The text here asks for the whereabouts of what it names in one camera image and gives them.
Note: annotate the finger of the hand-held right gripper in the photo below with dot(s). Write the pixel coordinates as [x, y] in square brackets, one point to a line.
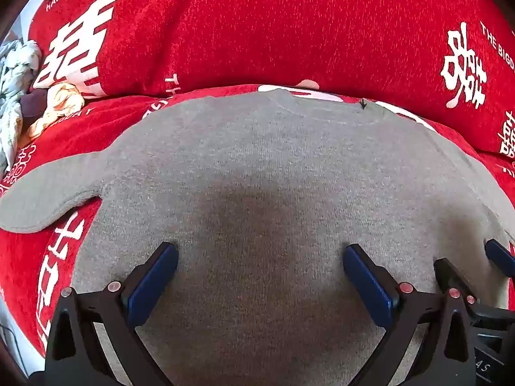
[447, 272]
[501, 255]

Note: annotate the red printed sofa cover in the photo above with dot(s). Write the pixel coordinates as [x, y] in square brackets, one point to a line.
[261, 28]

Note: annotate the dark purple cloth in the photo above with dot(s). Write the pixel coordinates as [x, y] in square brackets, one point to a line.
[34, 102]

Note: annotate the light blue patterned cloth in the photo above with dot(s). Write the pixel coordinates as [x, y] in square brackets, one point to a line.
[14, 76]

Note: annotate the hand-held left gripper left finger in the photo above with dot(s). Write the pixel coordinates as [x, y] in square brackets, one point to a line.
[153, 281]

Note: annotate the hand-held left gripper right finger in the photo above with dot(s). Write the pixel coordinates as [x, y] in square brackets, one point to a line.
[370, 285]

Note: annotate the grey knit sweater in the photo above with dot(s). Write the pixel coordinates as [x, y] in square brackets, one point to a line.
[257, 169]

